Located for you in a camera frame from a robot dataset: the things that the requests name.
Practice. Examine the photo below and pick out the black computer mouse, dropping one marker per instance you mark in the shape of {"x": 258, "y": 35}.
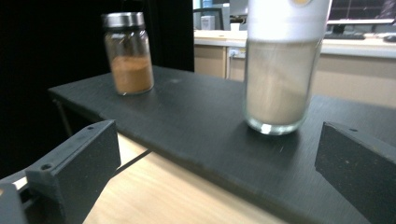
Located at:
{"x": 390, "y": 38}

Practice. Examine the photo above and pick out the black shelf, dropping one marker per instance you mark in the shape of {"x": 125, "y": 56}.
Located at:
{"x": 199, "y": 124}

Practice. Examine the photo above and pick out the black keyboard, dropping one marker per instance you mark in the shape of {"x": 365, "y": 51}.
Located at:
{"x": 344, "y": 36}

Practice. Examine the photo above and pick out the dark monitor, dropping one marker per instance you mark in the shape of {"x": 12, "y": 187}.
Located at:
{"x": 222, "y": 17}

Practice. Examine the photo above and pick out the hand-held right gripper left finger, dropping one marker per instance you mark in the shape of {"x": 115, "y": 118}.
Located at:
{"x": 77, "y": 168}

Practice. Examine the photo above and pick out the beige office desk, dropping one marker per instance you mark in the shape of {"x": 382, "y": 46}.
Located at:
{"x": 355, "y": 71}

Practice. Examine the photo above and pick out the glass jar of brown powder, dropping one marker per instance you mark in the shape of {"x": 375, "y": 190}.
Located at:
{"x": 130, "y": 74}

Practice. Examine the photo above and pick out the small white box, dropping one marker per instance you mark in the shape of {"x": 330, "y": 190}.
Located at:
{"x": 208, "y": 22}

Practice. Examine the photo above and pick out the computer monitor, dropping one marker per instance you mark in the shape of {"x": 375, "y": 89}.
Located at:
{"x": 361, "y": 9}

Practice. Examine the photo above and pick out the black curtain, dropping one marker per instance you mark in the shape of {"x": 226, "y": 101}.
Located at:
{"x": 46, "y": 46}

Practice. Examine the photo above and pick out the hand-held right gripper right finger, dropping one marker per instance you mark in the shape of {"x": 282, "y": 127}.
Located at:
{"x": 358, "y": 169}

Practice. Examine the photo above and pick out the white-lidded glass jar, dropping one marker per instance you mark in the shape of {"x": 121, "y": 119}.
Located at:
{"x": 280, "y": 81}

